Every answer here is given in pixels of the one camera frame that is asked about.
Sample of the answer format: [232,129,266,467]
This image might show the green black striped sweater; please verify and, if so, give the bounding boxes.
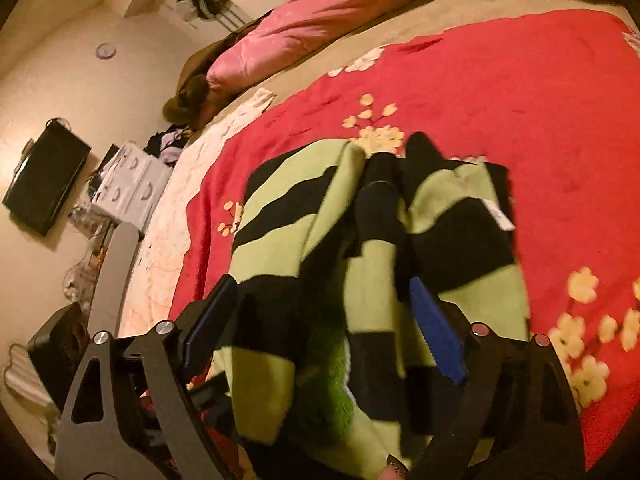
[202,132,531,480]

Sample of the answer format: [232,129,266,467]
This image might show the cream plush blanket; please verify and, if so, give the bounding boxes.
[117,87,276,336]

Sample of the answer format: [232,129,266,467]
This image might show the red floral blanket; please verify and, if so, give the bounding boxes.
[167,10,640,471]

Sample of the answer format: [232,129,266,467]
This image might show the black wall television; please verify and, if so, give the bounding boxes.
[2,117,93,237]

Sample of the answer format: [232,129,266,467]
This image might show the black box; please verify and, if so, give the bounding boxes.
[27,302,92,396]

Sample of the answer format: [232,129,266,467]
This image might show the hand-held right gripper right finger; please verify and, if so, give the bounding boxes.
[407,276,586,480]

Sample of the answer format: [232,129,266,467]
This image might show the white ribbed object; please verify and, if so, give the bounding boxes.
[4,344,53,411]

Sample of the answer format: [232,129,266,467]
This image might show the dark clothes pile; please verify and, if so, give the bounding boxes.
[142,125,193,168]

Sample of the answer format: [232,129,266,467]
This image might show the bed with tan sheet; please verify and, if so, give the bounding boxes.
[87,0,640,480]

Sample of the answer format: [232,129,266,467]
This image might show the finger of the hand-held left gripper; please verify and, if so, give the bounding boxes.
[186,375,234,415]

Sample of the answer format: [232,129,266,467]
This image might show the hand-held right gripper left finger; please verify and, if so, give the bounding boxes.
[54,274,238,480]

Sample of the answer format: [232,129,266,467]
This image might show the tangled cables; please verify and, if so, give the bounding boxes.
[62,200,113,311]

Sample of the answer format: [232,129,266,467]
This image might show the white drawer unit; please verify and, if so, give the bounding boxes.
[90,141,175,235]

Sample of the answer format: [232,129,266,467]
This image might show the pink duvet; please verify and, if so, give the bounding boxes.
[205,0,436,96]

